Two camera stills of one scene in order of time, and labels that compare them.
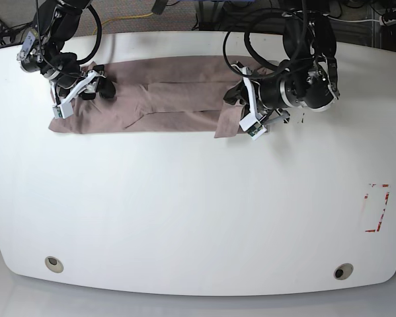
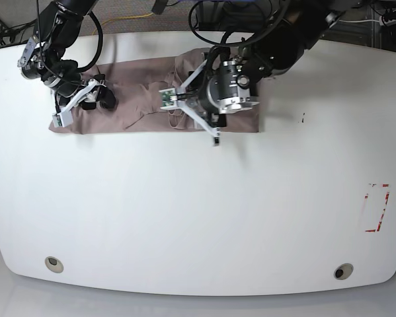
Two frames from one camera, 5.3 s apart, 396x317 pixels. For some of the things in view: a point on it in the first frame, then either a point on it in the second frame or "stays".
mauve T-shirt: (162, 94) stays
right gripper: (272, 92) → (196, 103)
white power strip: (383, 22) stays
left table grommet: (53, 264) stays
